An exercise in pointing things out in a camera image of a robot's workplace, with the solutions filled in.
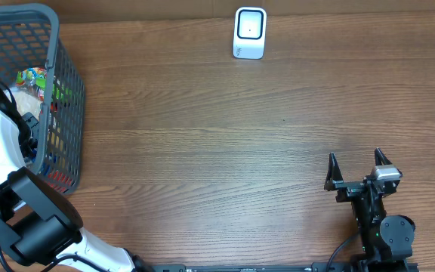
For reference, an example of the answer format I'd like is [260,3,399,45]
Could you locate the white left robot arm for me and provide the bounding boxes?
[0,83,146,271]

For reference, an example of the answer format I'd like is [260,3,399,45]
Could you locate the red snack packet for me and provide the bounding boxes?
[46,170,73,187]

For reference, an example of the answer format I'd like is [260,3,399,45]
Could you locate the green snack packet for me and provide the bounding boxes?
[15,67,73,103]

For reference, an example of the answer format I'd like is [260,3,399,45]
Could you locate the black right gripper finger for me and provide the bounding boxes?
[325,152,344,185]
[374,147,392,165]

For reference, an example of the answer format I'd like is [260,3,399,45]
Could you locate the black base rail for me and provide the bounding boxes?
[150,262,419,272]

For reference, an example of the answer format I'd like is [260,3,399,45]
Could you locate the dark grey plastic basket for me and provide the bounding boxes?
[0,4,85,194]

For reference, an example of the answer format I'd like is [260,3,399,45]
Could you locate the white barcode scanner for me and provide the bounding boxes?
[233,7,267,60]

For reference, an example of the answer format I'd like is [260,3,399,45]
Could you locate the beige paper bag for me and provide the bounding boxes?
[10,85,42,119]

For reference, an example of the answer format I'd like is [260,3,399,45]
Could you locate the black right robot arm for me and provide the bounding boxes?
[324,148,415,271]

